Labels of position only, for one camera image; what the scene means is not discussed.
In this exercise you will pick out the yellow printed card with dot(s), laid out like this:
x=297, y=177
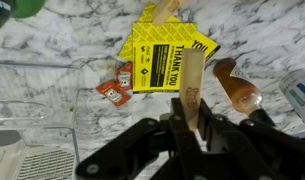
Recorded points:
x=205, y=45

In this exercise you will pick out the clear acrylic tray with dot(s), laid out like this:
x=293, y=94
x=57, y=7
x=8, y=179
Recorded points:
x=35, y=133

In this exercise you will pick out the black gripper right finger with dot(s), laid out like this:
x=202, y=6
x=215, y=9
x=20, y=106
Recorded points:
x=258, y=153

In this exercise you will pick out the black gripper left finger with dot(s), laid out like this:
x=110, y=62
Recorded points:
x=138, y=150

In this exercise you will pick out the long wooden block with logo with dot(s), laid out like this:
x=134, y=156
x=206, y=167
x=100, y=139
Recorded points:
x=192, y=76

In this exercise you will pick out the red ketchup packet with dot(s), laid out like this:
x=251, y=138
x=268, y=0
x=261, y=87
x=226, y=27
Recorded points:
x=112, y=93
x=125, y=76

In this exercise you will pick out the yellow thank you card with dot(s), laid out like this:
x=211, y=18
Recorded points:
x=155, y=60

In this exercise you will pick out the brown hot sauce bottle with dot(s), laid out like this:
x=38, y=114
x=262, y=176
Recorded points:
x=238, y=88

